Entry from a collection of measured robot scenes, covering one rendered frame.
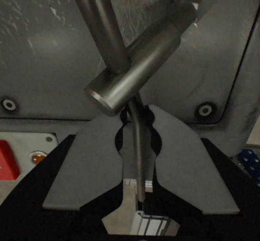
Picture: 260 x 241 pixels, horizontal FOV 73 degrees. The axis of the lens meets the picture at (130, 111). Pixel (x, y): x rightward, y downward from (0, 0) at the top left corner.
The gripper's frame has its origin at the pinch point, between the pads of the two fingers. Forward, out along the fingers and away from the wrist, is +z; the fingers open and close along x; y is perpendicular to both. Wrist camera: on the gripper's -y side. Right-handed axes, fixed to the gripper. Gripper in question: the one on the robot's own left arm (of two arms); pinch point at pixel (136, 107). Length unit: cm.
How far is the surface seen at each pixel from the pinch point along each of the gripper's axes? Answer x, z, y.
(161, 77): 2.4, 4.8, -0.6
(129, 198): 1, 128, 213
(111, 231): -26, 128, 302
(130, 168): -0.2, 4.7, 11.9
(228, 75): 8.6, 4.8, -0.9
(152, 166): 2.5, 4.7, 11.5
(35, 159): -12.1, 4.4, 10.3
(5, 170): -15.8, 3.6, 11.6
